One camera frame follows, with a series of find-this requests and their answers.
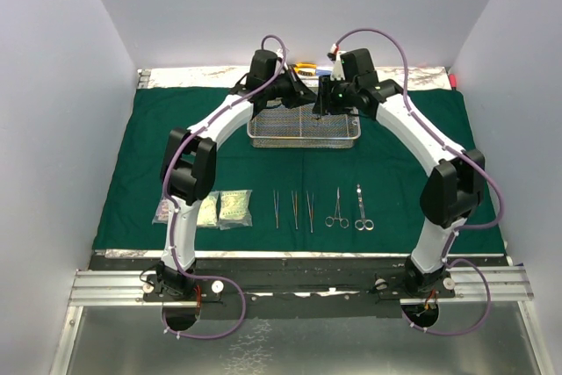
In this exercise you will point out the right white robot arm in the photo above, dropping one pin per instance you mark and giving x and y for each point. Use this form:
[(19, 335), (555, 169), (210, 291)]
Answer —
[(455, 186)]

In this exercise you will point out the dark green surgical cloth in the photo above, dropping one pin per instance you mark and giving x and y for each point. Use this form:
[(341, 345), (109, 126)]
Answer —
[(391, 179)]

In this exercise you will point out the steel tweezers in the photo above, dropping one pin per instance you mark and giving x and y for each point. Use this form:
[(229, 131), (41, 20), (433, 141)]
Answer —
[(276, 204), (295, 208), (310, 210)]

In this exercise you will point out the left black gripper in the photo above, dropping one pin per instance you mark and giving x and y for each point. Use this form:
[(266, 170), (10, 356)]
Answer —
[(299, 91)]

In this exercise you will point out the blue red pen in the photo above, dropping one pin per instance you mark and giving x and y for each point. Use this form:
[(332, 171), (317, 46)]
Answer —
[(323, 72)]

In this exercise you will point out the metal mesh instrument tray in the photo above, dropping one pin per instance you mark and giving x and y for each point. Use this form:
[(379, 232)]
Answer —
[(279, 127)]

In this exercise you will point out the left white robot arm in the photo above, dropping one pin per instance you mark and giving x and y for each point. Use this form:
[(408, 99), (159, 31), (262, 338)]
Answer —
[(190, 160)]

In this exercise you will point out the steel forceps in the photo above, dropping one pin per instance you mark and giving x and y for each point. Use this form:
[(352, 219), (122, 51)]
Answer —
[(337, 217)]

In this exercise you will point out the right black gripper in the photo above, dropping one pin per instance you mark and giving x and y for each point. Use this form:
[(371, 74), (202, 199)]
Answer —
[(324, 103)]

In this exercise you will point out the green packet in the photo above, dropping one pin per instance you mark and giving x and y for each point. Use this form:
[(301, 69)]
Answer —
[(234, 209)]

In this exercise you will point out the pink instrument packet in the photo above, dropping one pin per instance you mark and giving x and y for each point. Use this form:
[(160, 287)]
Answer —
[(162, 212)]

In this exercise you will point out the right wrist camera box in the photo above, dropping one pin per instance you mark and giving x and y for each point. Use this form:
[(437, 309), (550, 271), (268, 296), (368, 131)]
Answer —
[(337, 73)]

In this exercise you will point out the steel surgical scissors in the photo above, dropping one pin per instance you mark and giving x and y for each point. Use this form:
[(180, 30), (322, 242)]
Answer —
[(362, 223)]

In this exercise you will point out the aluminium extrusion frame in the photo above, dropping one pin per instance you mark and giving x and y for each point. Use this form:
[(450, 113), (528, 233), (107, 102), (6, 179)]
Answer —
[(457, 337)]

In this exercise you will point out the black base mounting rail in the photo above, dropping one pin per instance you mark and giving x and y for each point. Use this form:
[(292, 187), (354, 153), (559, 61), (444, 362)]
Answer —
[(285, 288)]

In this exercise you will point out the yellow handled pliers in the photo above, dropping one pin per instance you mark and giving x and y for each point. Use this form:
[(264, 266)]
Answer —
[(305, 69)]

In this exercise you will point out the red marker at edge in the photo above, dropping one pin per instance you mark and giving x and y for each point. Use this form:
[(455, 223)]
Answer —
[(453, 81)]

